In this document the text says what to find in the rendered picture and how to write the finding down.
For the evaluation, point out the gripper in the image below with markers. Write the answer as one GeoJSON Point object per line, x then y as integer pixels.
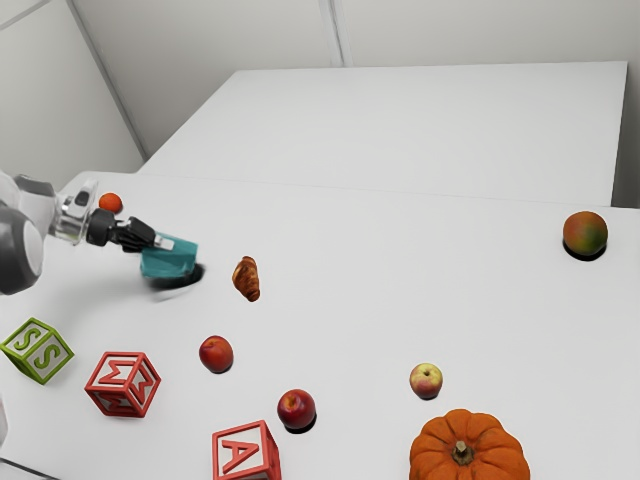
{"type": "Point", "coordinates": [102, 227]}

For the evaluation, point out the teal faceted mug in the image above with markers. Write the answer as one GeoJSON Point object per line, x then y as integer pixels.
{"type": "Point", "coordinates": [170, 260]}

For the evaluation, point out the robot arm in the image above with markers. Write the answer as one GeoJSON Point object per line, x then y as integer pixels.
{"type": "Point", "coordinates": [22, 225]}

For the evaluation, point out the small orange fruit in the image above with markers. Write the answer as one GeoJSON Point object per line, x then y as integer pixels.
{"type": "Point", "coordinates": [110, 202]}

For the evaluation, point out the brown croissant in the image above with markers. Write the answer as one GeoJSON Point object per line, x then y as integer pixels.
{"type": "Point", "coordinates": [246, 278]}

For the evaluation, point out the red peach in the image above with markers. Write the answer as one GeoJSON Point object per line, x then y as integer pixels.
{"type": "Point", "coordinates": [216, 353]}

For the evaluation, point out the red letter block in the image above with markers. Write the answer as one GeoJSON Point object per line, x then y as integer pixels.
{"type": "Point", "coordinates": [122, 384]}
{"type": "Point", "coordinates": [245, 452]}

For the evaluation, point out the green letter block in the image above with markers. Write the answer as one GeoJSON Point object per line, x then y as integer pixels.
{"type": "Point", "coordinates": [37, 350]}

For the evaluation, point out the dark red apple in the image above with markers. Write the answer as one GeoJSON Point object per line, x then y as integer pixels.
{"type": "Point", "coordinates": [296, 407]}

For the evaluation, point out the yellow and red apple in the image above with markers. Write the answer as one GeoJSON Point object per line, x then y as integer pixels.
{"type": "Point", "coordinates": [426, 380]}

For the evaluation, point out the orange pumpkin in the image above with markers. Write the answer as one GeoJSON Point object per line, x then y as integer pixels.
{"type": "Point", "coordinates": [469, 447]}

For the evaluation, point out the red and green mango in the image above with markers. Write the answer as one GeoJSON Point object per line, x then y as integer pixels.
{"type": "Point", "coordinates": [585, 233]}

